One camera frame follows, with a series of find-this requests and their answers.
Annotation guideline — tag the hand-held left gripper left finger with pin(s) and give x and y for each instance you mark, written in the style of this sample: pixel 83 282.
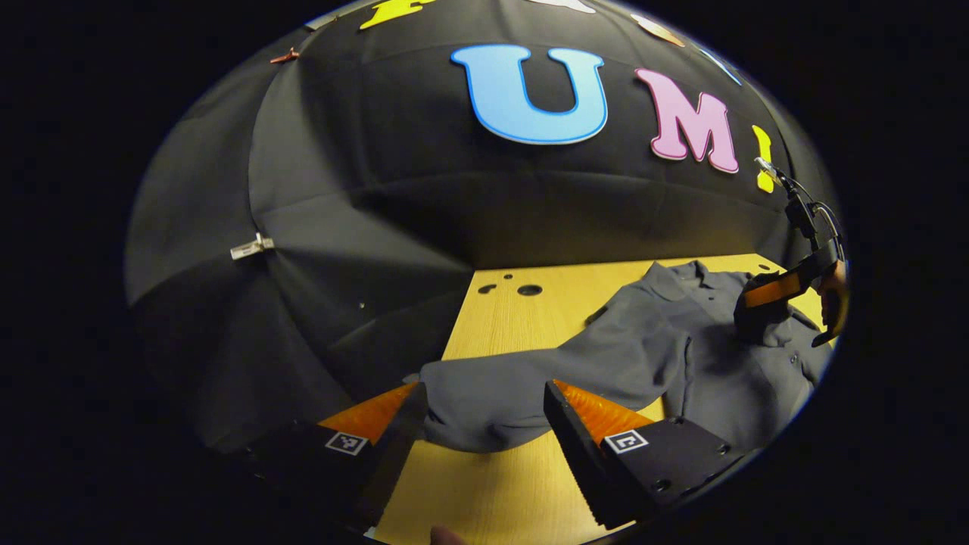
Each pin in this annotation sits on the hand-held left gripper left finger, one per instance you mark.
pixel 397 462

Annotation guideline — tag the black backdrop cloth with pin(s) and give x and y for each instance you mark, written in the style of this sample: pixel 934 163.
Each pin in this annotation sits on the black backdrop cloth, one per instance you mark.
pixel 363 189

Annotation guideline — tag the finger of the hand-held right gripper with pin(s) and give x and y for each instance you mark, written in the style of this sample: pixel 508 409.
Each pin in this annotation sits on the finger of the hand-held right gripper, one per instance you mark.
pixel 839 299
pixel 761 318

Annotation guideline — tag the white spring clip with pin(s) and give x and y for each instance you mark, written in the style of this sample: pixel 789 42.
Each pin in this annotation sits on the white spring clip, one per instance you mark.
pixel 252 247

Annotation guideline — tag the copper spring clip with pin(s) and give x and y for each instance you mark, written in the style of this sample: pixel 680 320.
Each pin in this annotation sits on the copper spring clip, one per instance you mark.
pixel 285 56

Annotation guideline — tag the grey button shirt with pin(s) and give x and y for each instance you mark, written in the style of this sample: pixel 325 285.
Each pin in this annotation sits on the grey button shirt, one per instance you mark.
pixel 530 386

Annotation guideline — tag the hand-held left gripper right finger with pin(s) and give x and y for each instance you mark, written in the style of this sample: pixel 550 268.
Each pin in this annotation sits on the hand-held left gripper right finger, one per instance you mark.
pixel 575 454

